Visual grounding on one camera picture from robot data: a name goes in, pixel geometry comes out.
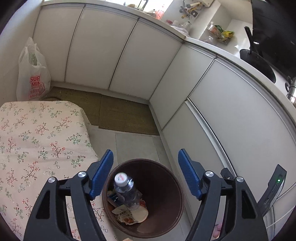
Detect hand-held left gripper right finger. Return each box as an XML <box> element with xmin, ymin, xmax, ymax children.
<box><xmin>178</xmin><ymin>149</ymin><xmax>269</xmax><ymax>241</ymax></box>

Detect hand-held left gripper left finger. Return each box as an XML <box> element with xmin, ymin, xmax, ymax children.
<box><xmin>23</xmin><ymin>149</ymin><xmax>114</xmax><ymax>241</ymax></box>

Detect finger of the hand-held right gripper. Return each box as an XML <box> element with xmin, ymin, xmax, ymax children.
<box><xmin>220</xmin><ymin>168</ymin><xmax>236</xmax><ymax>184</ymax></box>

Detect blue cardboard box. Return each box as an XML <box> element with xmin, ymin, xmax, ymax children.
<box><xmin>107</xmin><ymin>191</ymin><xmax>121</xmax><ymax>205</ymax></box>

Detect clear plastic bottle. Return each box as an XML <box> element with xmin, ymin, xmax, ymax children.
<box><xmin>114</xmin><ymin>172</ymin><xmax>142</xmax><ymax>210</ymax></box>

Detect brown round trash bin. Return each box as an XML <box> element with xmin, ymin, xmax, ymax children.
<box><xmin>102</xmin><ymin>159</ymin><xmax>185</xmax><ymax>239</ymax></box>

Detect red instant noodle cup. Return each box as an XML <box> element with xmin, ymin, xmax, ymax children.
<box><xmin>111</xmin><ymin>200</ymin><xmax>149</xmax><ymax>226</ymax></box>

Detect person's right hand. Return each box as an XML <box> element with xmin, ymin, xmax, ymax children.
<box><xmin>213</xmin><ymin>222</ymin><xmax>224</xmax><ymax>240</ymax></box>

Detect stainless steel pot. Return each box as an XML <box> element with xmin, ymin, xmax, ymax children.
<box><xmin>285</xmin><ymin>76</ymin><xmax>296</xmax><ymax>105</ymax></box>

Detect white plastic shopping bag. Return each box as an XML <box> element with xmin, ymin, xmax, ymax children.
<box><xmin>17</xmin><ymin>37</ymin><xmax>52</xmax><ymax>102</ymax></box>

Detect black frying pan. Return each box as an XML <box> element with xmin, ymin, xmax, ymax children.
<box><xmin>239</xmin><ymin>26</ymin><xmax>277</xmax><ymax>84</ymax></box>

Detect white kitchen cabinets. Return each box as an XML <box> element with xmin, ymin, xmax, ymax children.
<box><xmin>32</xmin><ymin>2</ymin><xmax>296</xmax><ymax>232</ymax></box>

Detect white kitchen countertop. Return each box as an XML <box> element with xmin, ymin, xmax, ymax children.
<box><xmin>43</xmin><ymin>0</ymin><xmax>296</xmax><ymax>130</ymax></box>

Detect black range hood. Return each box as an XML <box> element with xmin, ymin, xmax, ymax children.
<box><xmin>251</xmin><ymin>0</ymin><xmax>296</xmax><ymax>79</ymax></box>

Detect wall basket of seasoning packets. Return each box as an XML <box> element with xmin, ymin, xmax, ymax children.
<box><xmin>207</xmin><ymin>22</ymin><xmax>234</xmax><ymax>45</ymax></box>

